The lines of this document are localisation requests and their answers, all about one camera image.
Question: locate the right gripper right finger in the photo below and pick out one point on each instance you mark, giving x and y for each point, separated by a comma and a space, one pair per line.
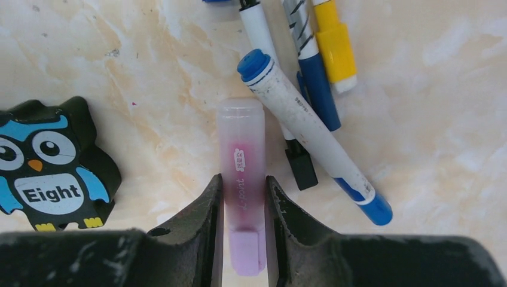
302, 251

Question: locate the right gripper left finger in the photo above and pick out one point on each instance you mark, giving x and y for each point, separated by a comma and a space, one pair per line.
186, 250

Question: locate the thick blue whiteboard marker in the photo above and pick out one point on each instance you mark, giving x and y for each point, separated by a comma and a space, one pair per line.
326, 150

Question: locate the purple highlighter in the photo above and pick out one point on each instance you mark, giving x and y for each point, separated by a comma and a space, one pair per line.
241, 134

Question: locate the black cap marker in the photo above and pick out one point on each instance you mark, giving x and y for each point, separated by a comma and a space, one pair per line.
262, 74

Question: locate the owl eraser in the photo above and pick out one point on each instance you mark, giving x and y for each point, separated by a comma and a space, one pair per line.
51, 168

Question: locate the navy cap marker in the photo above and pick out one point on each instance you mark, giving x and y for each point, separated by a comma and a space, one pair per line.
312, 70

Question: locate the yellow cap marker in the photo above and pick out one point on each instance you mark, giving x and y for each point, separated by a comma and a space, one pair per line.
335, 46

